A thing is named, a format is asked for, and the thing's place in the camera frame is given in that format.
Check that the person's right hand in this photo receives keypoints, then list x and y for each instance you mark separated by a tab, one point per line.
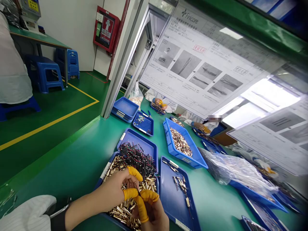
154	216

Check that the person's left hand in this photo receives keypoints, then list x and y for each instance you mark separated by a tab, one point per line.
112	190

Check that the long blue tray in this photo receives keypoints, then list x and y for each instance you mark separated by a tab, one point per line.
173	207

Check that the blue tray of brass connectors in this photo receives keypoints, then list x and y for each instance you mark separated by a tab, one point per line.
106	168

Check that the pile of brass connectors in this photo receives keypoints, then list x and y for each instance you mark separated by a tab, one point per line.
122	211

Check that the group of assembled brass pins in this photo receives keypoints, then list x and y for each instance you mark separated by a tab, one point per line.
181	184

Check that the deep blue bin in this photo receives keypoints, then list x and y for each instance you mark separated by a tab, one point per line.
173	146

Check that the small blue tray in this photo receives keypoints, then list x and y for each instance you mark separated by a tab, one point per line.
144	125

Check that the heap of brass parts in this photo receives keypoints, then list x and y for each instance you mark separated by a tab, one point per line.
180	142

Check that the stack of empty blue trays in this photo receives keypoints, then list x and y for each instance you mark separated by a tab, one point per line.
125	108

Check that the blue tray with mixed parts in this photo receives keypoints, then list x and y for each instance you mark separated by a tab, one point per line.
157	109

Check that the blue tray with dark parts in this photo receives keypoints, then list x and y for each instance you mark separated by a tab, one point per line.
211	142

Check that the pile of clear plastic bags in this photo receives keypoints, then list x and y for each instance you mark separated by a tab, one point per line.
235	168

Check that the clear bag of brass parts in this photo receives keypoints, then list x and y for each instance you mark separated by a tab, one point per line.
136	95

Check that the blue tray with metal pins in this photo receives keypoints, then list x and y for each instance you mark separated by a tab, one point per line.
260	223

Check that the blue tray under bags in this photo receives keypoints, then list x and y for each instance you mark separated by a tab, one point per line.
260	197

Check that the blue plastic stool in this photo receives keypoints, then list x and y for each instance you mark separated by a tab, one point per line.
21	107
47	72

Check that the stack of blue stools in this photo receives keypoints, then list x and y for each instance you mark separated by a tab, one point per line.
72	63

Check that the small instruction sheet holder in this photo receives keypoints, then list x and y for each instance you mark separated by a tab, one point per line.
276	139

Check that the large instruction sheet holder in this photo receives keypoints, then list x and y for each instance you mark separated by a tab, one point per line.
192	60

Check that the red fire cabinet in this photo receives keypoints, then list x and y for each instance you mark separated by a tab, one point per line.
106	29

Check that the green topped table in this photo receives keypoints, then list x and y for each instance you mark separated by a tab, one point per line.
41	39

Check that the grey machine with yellow label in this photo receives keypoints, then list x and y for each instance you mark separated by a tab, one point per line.
26	14

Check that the aluminium frame post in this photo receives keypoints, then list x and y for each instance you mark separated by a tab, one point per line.
120	65

